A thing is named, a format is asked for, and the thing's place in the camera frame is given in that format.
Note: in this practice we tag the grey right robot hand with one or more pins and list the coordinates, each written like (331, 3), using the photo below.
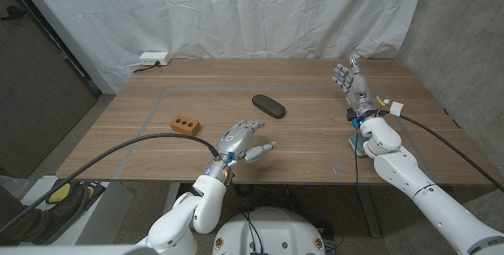
(356, 89)

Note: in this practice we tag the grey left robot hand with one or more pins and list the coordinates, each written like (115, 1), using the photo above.
(236, 139)

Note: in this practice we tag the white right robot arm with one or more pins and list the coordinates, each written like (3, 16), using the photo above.
(413, 180)

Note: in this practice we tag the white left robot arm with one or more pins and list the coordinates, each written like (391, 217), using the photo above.
(204, 204)

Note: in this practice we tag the black glasses case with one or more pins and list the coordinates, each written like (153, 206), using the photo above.
(269, 106)

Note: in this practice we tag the orange brick block with holes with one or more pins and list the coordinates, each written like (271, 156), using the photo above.
(185, 125)

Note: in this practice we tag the teal grey flat object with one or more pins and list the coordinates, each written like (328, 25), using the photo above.
(355, 145)

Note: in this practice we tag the grey table leg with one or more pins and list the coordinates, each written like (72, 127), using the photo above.
(370, 211)
(171, 198)

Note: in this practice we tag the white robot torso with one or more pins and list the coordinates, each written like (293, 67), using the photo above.
(275, 231)

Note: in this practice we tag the white power strip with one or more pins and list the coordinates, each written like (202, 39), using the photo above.
(154, 58)

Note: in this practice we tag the white wrinkled backdrop cloth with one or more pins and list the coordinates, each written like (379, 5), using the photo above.
(236, 11)

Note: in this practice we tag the white floor platform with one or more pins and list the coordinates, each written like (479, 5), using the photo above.
(110, 208)

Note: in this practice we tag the yellow foot pedal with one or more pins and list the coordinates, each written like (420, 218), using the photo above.
(60, 193)
(91, 193)

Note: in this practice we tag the dark person's shoe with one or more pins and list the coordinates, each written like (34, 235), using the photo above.
(67, 205)

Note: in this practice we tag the dark door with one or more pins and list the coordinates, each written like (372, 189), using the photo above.
(35, 97)

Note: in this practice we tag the dark person's trouser leg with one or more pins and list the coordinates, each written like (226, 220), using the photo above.
(19, 225)

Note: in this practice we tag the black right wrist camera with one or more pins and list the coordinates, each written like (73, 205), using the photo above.
(350, 114)

